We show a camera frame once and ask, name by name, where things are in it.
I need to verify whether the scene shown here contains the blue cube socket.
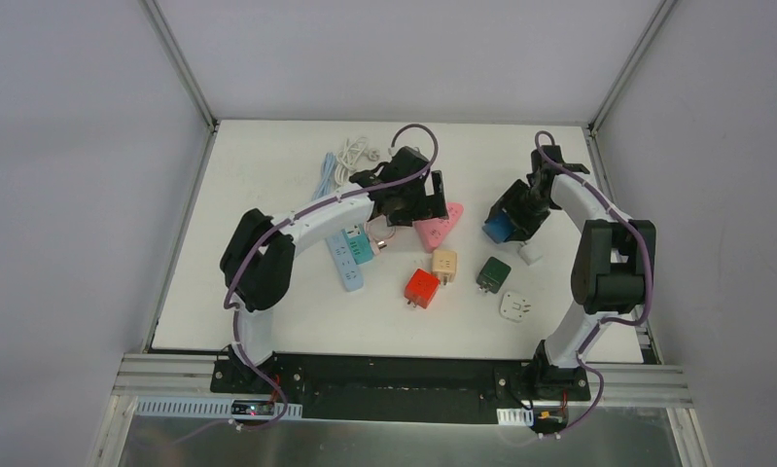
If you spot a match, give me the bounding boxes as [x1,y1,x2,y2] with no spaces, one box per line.
[482,211,516,244]

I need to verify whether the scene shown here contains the white usb charger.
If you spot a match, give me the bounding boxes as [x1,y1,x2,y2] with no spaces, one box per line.
[517,242,544,266]

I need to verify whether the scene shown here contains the pink triangular block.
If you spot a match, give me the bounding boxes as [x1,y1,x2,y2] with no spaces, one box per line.
[413,202,464,253]

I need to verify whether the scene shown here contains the green patterned cube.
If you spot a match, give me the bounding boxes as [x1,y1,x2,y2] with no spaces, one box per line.
[476,256,512,294]

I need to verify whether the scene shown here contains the beige cube adapter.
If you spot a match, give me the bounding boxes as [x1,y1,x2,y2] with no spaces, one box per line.
[431,249,458,285]

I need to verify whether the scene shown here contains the red cube adapter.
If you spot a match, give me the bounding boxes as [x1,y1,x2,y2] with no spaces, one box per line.
[404,269,441,308]

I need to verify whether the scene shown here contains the white travel adapter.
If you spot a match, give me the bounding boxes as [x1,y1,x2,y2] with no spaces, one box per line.
[499,291,531,323]

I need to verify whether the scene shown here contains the light blue power strip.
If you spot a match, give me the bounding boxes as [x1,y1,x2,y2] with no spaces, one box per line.
[311,152,366,293]

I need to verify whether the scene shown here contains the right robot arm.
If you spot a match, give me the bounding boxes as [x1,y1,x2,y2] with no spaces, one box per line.
[482,144,656,399]

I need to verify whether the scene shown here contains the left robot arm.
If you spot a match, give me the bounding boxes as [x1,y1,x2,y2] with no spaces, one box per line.
[220,146,447,319]

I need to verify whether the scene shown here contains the teal power strip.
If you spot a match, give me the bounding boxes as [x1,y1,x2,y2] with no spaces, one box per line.
[343,224,374,265]

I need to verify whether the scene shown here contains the white coiled cable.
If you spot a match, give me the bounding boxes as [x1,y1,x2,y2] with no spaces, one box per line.
[333,135,381,190]

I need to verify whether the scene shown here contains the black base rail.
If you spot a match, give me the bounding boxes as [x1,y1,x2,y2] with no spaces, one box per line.
[210,351,591,424]

